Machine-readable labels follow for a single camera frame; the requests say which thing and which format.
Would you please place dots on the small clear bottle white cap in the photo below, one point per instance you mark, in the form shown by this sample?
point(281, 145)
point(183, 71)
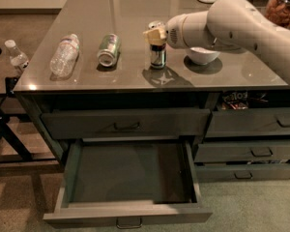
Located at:
point(18, 59)

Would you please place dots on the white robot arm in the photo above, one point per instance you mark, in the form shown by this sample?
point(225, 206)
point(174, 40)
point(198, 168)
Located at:
point(228, 25)

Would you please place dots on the bottom right drawer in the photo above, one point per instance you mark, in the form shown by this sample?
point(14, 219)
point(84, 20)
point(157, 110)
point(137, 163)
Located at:
point(243, 172)

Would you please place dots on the open middle drawer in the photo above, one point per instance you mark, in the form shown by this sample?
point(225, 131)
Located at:
point(128, 185)

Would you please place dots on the snack bags in drawer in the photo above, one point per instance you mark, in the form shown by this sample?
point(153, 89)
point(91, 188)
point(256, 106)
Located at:
point(234, 100)

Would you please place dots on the white bowl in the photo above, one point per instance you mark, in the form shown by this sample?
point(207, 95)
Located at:
point(201, 56)

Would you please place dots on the redbull can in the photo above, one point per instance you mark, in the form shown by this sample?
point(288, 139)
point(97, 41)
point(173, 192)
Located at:
point(157, 52)

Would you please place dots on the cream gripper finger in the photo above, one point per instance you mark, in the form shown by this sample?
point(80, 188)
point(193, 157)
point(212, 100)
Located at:
point(156, 36)

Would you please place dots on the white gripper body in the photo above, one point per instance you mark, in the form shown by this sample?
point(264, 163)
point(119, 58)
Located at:
point(173, 32)

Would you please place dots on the green soda can lying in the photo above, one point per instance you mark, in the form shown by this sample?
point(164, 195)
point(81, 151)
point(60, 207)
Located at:
point(109, 50)

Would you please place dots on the black side table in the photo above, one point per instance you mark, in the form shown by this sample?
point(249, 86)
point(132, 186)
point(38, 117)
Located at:
point(16, 128)

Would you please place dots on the middle right drawer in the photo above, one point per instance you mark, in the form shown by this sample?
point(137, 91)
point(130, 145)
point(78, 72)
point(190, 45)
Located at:
point(243, 151)

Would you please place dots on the clear plastic water bottle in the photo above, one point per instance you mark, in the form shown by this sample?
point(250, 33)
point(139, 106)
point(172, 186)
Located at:
point(64, 58)

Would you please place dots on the top right drawer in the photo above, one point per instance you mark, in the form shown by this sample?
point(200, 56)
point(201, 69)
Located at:
point(250, 122)

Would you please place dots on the top left drawer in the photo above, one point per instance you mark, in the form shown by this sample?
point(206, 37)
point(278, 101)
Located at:
point(151, 122)

